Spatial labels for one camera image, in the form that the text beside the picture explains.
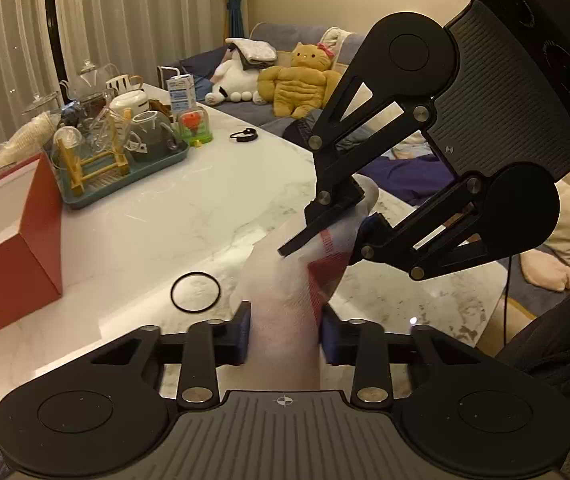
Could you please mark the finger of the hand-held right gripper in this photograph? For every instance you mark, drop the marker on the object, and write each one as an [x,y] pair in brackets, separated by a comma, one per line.
[380,250]
[330,175]

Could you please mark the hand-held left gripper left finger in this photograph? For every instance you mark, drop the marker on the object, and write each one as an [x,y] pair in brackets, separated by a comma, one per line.
[242,332]

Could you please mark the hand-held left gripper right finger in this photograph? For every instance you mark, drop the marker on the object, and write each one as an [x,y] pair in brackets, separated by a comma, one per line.
[330,335]

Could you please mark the white shopping bag red print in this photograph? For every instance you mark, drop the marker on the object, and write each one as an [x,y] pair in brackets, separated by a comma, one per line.
[285,300]

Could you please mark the black rubber band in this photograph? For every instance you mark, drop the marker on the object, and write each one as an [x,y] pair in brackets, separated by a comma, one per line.
[172,292]

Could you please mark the crumpled plastic bag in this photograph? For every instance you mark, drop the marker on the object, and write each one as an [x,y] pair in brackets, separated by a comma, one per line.
[22,137]

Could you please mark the pile of dark clothes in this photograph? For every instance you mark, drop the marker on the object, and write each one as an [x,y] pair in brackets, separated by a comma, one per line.
[300,132]

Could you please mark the purple cloth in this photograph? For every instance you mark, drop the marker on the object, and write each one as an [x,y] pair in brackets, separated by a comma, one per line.
[405,175]

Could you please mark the yellow muscular cat plush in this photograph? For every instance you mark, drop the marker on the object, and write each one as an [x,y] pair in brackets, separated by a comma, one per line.
[295,87]

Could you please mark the white dog plush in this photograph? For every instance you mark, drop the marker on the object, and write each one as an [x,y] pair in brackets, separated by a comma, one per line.
[235,80]

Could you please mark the orange figure toy clear case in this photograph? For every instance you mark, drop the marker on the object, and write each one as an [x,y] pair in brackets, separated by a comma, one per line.
[195,127]

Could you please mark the grey sofa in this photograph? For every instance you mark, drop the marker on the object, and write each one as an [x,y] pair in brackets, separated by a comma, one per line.
[280,32]

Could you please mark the milk carton with straw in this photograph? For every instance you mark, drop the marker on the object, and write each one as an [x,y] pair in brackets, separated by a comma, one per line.
[181,92]

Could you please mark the dark glass pitcher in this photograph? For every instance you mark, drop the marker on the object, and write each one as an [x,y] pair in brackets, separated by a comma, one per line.
[152,142]

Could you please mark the teal tray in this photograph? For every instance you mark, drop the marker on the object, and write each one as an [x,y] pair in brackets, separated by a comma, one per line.
[130,180]

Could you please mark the blue curtain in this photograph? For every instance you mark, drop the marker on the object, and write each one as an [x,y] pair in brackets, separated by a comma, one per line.
[235,0]

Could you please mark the white pot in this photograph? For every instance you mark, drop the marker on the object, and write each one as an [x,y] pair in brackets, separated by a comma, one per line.
[129,105]

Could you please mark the person's black jacket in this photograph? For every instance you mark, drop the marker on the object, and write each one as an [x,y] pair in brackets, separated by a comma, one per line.
[565,360]

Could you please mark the clear glass cup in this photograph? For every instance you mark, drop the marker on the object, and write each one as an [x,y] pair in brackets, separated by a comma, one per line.
[110,125]
[67,141]

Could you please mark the white striped mug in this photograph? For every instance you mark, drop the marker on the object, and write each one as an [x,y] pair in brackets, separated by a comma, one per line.
[122,84]

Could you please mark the wooden cup rack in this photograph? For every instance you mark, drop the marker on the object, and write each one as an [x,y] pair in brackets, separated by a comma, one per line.
[92,160]

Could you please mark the red cardboard box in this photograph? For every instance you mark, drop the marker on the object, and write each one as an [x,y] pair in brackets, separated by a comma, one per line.
[20,270]

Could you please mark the sheer white curtain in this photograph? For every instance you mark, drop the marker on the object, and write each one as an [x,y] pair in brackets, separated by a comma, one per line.
[140,15]

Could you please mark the glass teapot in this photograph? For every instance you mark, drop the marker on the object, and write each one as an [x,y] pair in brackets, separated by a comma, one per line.
[90,82]

